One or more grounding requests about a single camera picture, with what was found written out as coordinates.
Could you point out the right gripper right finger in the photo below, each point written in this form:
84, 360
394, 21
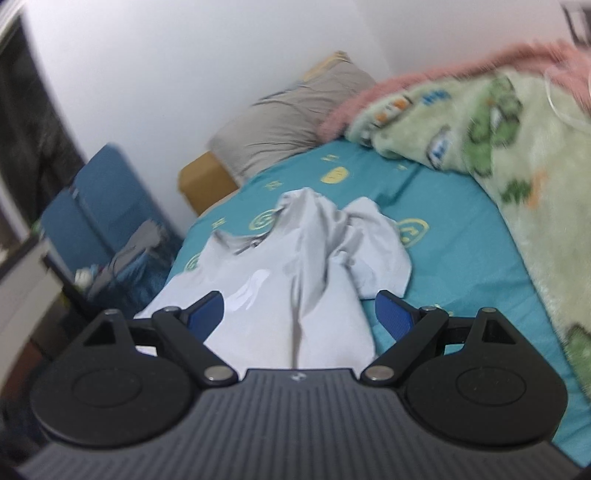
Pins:
421, 334

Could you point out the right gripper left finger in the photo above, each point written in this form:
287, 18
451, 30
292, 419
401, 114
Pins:
180, 334

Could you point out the white t-shirt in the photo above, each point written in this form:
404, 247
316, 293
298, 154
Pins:
293, 295

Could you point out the blue folding chair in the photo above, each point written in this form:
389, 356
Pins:
93, 218

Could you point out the grey cloth on chair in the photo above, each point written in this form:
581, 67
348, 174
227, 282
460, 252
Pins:
148, 236

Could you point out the teal smiley bed sheet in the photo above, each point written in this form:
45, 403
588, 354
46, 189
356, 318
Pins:
463, 255

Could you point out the yellow-brown bed headboard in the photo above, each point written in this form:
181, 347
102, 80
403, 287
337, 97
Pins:
204, 182

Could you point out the white cabinet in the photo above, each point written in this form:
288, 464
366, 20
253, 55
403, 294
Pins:
28, 290

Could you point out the green cartoon fleece blanket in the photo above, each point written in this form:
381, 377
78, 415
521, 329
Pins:
527, 144

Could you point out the grey pillow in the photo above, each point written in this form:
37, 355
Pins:
286, 123

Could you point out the pink fluffy blanket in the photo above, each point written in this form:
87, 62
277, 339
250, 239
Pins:
528, 57

